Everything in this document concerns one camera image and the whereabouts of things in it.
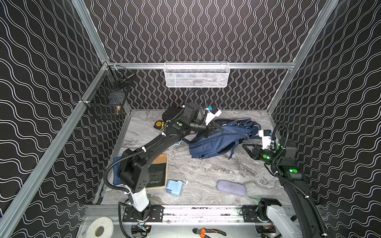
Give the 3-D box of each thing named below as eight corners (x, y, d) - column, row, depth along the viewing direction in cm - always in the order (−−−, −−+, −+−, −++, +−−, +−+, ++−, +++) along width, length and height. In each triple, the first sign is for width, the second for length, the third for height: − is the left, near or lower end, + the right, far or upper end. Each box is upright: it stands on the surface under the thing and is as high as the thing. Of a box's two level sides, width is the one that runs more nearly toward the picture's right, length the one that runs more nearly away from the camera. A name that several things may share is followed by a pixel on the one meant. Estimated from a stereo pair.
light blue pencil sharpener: (166, 196, 82) (165, 193, 78) (168, 183, 86) (166, 180, 82) (188, 196, 82) (187, 193, 78) (188, 183, 87) (188, 180, 82)
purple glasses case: (216, 191, 84) (217, 188, 81) (217, 181, 87) (218, 178, 84) (244, 197, 82) (246, 195, 79) (244, 187, 85) (246, 185, 82)
